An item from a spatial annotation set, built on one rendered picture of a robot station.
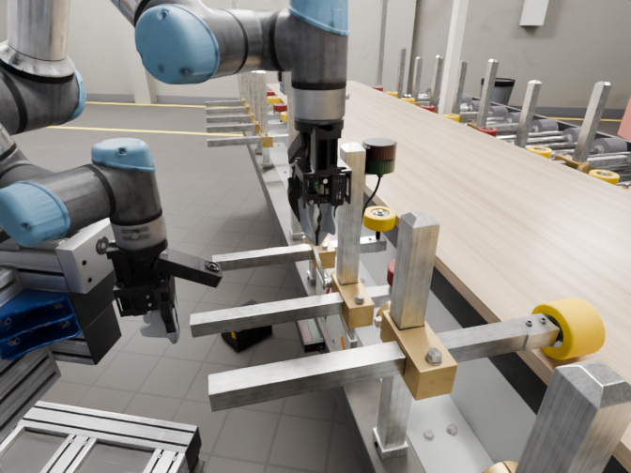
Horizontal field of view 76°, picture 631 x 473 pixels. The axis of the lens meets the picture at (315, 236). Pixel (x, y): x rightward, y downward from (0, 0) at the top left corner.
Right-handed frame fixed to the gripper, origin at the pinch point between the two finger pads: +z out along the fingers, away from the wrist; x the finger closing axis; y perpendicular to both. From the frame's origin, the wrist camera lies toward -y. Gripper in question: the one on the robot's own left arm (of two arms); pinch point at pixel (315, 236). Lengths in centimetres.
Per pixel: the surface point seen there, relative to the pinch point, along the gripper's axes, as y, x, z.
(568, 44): -490, 505, 0
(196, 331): 0.1, -21.6, 16.3
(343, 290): -1.9, 5.9, 13.5
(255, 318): 0.1, -11.2, 15.4
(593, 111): -59, 115, -4
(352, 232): -3.7, 7.9, 2.1
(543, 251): -1, 49, 11
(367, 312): 3.6, 9.0, 15.1
